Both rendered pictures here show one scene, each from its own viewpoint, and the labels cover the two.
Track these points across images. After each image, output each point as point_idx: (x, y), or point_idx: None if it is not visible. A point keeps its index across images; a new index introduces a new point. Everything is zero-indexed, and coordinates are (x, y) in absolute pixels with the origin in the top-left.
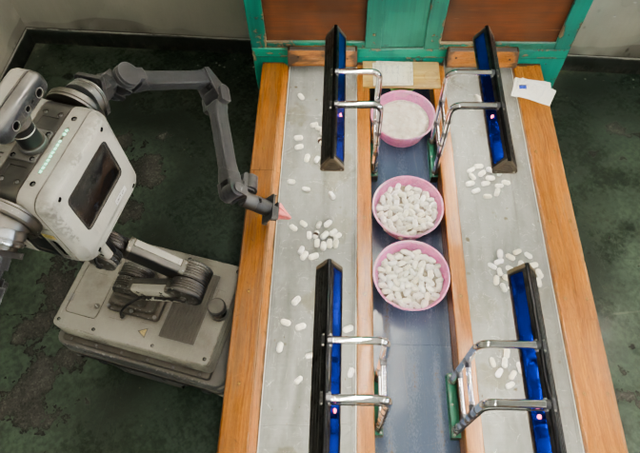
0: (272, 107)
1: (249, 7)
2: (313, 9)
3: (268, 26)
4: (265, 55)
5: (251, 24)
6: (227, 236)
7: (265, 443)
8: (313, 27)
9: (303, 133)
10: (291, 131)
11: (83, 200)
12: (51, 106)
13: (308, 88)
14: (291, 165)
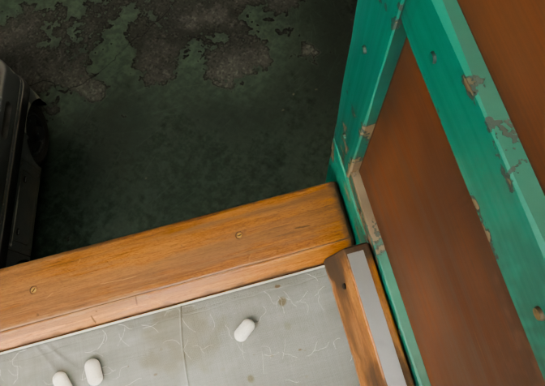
0: (177, 265)
1: (352, 70)
2: (451, 320)
3: (370, 160)
4: (341, 182)
5: (345, 108)
6: (143, 228)
7: None
8: (425, 322)
9: (118, 379)
10: (119, 343)
11: None
12: None
13: (285, 339)
14: (6, 381)
